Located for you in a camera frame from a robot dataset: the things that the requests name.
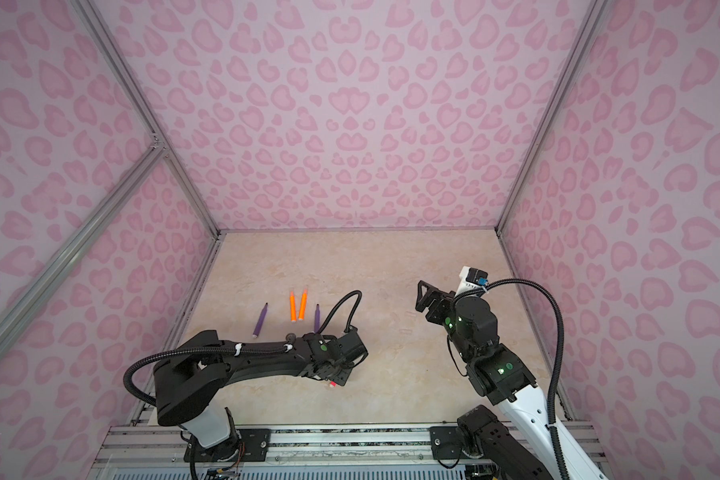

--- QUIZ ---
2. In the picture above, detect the purple marker pen left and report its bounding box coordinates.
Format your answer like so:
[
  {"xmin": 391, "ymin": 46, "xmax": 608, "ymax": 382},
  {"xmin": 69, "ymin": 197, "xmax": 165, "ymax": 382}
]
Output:
[{"xmin": 253, "ymin": 303, "xmax": 269, "ymax": 338}]

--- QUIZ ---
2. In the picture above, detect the orange highlighter pen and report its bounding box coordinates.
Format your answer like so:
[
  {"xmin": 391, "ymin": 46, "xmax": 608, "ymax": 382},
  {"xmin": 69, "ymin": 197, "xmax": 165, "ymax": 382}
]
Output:
[
  {"xmin": 289, "ymin": 290, "xmax": 298, "ymax": 322},
  {"xmin": 297, "ymin": 287, "xmax": 308, "ymax": 321}
]

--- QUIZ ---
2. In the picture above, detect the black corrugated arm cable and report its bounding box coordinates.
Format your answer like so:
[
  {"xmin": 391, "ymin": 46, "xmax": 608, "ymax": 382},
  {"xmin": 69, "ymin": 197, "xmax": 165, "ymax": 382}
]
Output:
[
  {"xmin": 455, "ymin": 277, "xmax": 571, "ymax": 480},
  {"xmin": 122, "ymin": 290, "xmax": 364, "ymax": 408}
]

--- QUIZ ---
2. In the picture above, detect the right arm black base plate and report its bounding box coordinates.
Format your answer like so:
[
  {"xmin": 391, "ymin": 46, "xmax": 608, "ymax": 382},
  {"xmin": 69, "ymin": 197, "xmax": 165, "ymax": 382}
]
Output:
[{"xmin": 428, "ymin": 424, "xmax": 467, "ymax": 463}]

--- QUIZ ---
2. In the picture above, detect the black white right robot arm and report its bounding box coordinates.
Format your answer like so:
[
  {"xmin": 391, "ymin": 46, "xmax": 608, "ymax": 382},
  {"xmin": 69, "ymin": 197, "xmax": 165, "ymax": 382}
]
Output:
[{"xmin": 415, "ymin": 277, "xmax": 606, "ymax": 479}]

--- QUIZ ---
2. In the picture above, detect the purple marker pen right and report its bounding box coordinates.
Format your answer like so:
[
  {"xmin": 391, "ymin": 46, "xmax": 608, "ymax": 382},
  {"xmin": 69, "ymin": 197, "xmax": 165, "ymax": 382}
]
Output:
[{"xmin": 313, "ymin": 304, "xmax": 321, "ymax": 333}]

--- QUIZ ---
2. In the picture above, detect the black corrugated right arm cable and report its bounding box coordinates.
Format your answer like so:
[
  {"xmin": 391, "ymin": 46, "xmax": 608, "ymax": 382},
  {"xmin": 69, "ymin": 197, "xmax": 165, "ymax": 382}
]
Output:
[{"xmin": 455, "ymin": 277, "xmax": 571, "ymax": 480}]

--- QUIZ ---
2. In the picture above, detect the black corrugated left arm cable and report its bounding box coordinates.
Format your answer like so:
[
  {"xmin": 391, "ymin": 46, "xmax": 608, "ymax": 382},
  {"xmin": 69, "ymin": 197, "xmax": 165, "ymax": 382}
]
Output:
[{"xmin": 122, "ymin": 290, "xmax": 364, "ymax": 408}]

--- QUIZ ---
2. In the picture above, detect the aluminium front rail frame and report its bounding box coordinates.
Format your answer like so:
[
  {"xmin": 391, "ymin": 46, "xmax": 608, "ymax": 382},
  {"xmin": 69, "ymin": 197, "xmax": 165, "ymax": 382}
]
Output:
[{"xmin": 86, "ymin": 422, "xmax": 613, "ymax": 480}]

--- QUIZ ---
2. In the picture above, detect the purple marker pen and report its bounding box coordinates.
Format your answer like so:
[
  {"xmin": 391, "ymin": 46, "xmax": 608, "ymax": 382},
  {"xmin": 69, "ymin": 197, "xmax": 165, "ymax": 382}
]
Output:
[
  {"xmin": 313, "ymin": 304, "xmax": 321, "ymax": 333},
  {"xmin": 253, "ymin": 303, "xmax": 269, "ymax": 338}
]

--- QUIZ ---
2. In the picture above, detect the diagonal aluminium wall strut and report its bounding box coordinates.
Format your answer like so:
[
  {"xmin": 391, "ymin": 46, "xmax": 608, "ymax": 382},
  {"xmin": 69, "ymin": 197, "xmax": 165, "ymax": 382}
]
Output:
[{"xmin": 0, "ymin": 141, "xmax": 165, "ymax": 362}]

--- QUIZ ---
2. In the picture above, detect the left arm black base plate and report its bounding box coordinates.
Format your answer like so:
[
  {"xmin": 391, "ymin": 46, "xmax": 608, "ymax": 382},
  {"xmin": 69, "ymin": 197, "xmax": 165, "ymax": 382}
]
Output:
[{"xmin": 183, "ymin": 428, "xmax": 272, "ymax": 463}]

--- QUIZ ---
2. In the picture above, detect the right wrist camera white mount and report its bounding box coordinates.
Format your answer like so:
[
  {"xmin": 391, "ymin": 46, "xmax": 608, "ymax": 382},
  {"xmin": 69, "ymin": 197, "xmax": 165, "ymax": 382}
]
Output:
[{"xmin": 456, "ymin": 266, "xmax": 488, "ymax": 294}]

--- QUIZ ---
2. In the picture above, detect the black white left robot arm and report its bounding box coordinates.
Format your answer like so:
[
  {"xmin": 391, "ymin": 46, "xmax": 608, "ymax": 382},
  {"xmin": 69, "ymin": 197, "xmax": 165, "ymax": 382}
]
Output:
[{"xmin": 153, "ymin": 327, "xmax": 368, "ymax": 450}]

